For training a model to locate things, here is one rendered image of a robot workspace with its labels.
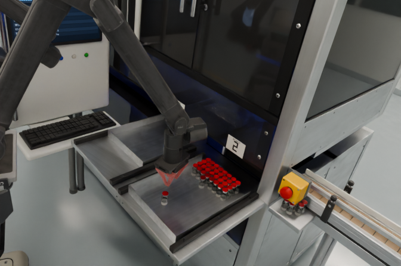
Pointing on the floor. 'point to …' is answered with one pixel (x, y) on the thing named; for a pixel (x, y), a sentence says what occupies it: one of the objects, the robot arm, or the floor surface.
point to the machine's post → (298, 99)
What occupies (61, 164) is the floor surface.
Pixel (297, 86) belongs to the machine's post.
